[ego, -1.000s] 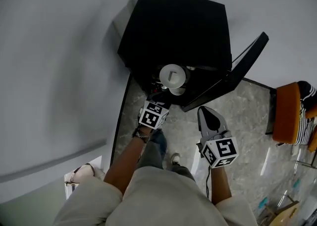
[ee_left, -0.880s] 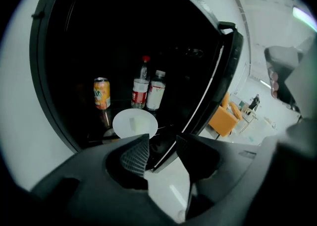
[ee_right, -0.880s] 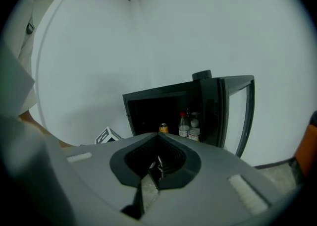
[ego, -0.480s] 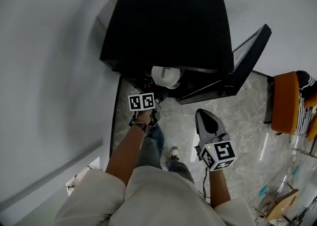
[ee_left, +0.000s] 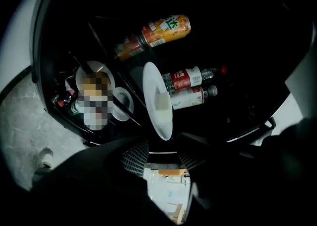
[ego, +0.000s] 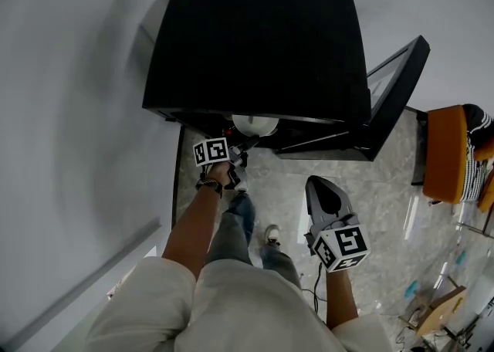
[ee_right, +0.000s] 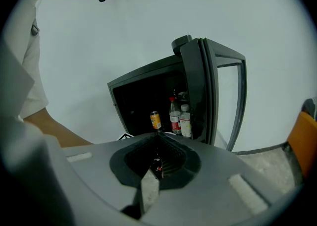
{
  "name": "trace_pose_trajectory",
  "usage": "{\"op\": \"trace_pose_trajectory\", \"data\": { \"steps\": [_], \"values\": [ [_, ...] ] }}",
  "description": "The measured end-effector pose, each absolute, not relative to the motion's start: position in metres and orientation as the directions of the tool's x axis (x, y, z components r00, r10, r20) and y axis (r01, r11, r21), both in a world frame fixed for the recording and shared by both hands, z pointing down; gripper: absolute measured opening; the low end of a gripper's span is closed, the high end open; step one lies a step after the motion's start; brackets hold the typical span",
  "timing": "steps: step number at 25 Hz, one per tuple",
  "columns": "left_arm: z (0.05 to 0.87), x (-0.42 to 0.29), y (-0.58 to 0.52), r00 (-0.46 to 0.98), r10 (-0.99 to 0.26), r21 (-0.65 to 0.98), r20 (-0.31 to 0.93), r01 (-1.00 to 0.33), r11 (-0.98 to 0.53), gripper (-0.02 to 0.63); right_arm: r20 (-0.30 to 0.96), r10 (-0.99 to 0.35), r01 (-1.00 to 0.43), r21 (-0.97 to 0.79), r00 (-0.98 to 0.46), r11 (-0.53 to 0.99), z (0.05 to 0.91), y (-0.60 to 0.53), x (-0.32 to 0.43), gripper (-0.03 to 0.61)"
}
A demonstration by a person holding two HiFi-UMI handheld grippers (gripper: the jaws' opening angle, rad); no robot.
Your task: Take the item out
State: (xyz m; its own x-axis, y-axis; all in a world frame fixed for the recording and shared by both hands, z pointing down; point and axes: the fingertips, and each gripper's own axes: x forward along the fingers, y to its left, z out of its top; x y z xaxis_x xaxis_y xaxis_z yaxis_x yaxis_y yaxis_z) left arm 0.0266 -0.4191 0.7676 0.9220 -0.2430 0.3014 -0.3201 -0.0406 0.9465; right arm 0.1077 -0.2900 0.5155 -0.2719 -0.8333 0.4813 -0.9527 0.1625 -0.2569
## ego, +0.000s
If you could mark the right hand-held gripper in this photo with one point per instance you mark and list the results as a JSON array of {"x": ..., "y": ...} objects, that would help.
[{"x": 332, "y": 223}]

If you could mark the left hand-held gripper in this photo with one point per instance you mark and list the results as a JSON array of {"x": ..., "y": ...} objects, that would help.
[{"x": 210, "y": 151}]

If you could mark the white round item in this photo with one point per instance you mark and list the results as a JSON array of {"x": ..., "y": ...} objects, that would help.
[{"x": 252, "y": 123}]

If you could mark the person's left forearm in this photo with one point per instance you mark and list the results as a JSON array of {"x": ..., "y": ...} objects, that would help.
[{"x": 189, "y": 231}]

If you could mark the person's right forearm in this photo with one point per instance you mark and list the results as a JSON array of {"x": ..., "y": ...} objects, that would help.
[{"x": 341, "y": 298}]

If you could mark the person's left hand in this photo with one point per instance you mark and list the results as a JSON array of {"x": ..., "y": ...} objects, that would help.
[{"x": 219, "y": 173}]

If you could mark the person's left white shoe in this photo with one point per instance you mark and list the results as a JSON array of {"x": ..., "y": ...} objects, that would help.
[{"x": 242, "y": 184}]

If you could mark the person's white shoe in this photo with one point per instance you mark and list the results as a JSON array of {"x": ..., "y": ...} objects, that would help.
[
  {"x": 242, "y": 184},
  {"x": 272, "y": 234}
]

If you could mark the person's right white shoe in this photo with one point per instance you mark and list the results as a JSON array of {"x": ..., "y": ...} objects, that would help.
[{"x": 272, "y": 234}]

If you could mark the person's right leg in jeans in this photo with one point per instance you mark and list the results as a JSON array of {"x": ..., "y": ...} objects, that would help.
[{"x": 279, "y": 263}]

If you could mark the person's leg in jeans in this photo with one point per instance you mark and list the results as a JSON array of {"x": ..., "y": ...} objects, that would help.
[
  {"x": 279, "y": 263},
  {"x": 231, "y": 231}
]

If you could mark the person's left leg in jeans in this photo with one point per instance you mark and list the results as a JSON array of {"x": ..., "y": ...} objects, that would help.
[{"x": 231, "y": 231}]

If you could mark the black cabinet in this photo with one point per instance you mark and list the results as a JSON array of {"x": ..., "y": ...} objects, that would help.
[{"x": 254, "y": 41}]

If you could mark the person's white shirt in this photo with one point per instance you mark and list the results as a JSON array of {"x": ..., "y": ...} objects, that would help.
[{"x": 231, "y": 308}]

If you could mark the orange chair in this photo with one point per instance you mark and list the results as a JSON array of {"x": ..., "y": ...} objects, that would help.
[{"x": 444, "y": 153}]

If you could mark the black glass cabinet door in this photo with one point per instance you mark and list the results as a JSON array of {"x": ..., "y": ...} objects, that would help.
[{"x": 401, "y": 84}]

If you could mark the black white striped cloth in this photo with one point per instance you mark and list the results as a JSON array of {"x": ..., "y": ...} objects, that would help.
[{"x": 476, "y": 157}]

